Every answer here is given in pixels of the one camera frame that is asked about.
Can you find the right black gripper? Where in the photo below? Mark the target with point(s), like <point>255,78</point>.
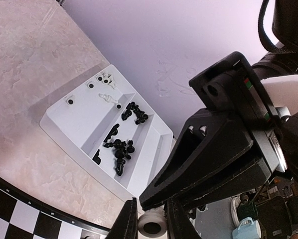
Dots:
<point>211,140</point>

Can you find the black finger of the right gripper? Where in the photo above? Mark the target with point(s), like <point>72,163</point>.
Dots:
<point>239,177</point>

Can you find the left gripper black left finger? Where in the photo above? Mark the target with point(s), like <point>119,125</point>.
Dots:
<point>126,223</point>

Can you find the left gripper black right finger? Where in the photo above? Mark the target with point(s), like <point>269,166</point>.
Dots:
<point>178,223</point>

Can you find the white chess knight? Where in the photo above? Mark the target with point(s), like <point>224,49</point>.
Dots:
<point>152,223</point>

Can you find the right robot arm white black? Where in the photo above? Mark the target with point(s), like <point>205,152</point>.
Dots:
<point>281,59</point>

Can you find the black chess pieces right cluster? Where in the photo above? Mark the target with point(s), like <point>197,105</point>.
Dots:
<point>133,108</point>

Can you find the black chess pieces cluster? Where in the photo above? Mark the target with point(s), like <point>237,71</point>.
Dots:
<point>133,108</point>
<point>122,149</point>

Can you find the black chess piece far left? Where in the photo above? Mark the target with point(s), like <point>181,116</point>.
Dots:
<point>96,157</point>

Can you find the black grey chess board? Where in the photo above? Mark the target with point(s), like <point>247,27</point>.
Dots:
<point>25,217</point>

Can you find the white chess pieces tray pile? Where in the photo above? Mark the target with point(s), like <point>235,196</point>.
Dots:
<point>103,88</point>

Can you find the light blue mug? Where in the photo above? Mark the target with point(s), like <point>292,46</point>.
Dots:
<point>247,229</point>

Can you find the white plastic tray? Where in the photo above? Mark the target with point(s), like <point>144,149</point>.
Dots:
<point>80,130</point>

